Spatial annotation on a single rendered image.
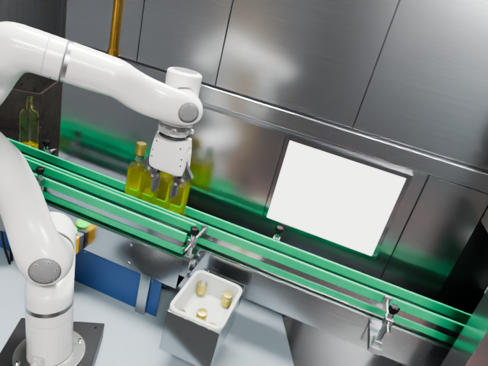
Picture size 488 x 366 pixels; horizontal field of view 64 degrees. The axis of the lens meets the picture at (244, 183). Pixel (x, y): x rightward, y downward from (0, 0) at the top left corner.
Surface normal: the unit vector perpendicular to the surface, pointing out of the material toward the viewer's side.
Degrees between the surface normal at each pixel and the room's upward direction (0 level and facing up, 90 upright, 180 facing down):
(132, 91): 82
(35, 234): 58
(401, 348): 90
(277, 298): 90
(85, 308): 0
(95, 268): 90
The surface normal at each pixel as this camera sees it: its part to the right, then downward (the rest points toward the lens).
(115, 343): 0.24, -0.89
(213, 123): -0.30, 0.32
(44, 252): 0.34, -0.08
